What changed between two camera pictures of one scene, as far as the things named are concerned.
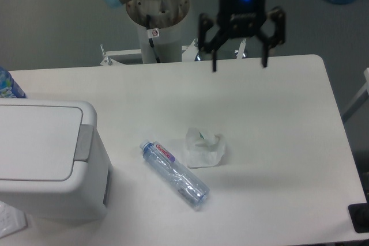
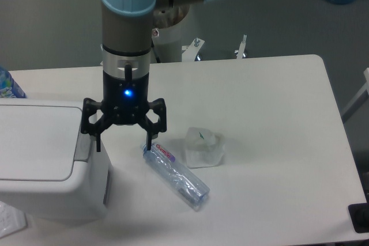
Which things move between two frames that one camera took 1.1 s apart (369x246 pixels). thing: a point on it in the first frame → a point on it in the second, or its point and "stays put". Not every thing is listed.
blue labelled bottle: x=8 y=87 stays put
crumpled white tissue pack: x=203 y=149 stays put
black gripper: x=243 y=7 → x=126 y=102
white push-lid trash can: x=53 y=165 stays put
